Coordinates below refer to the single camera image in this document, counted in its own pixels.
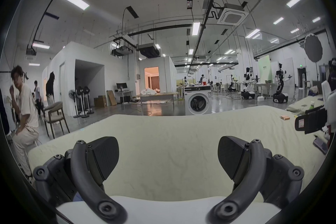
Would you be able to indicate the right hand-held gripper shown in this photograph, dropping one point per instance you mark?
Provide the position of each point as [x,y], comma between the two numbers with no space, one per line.
[331,104]

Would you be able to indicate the wooden chair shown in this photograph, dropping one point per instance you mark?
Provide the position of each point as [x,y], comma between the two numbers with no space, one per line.
[56,115]

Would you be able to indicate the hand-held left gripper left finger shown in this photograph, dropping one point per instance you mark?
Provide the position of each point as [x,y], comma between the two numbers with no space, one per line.
[78,165]

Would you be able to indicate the green bottle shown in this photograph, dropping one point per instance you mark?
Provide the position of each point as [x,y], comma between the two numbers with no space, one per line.
[311,105]

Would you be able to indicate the white washing machine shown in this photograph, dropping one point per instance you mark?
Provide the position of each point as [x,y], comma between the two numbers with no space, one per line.
[197,102]

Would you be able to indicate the white and black robot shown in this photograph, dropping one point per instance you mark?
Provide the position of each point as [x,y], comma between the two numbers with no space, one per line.
[248,86]
[280,86]

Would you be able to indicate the black standing fan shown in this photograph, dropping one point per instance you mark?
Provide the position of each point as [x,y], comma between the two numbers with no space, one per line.
[80,99]
[72,102]
[87,98]

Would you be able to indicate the brown carton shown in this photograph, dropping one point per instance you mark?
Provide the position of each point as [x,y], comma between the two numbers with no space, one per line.
[99,101]
[111,97]

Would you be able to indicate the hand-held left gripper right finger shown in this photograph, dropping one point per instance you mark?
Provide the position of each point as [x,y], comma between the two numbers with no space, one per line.
[256,165]

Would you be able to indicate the wooden table with white cloths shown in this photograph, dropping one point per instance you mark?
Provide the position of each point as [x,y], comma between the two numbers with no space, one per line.
[157,94]

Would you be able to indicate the round grey studio reflector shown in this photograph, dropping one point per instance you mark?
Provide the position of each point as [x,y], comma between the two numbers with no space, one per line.
[313,48]

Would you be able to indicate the desk with black monitor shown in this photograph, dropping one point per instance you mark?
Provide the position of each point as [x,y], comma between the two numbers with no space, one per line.
[123,91]

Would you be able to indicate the small orange packet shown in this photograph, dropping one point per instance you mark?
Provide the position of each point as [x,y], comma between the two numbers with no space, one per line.
[285,117]

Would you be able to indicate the dark phone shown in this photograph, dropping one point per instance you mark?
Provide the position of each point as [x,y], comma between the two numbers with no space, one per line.
[320,144]

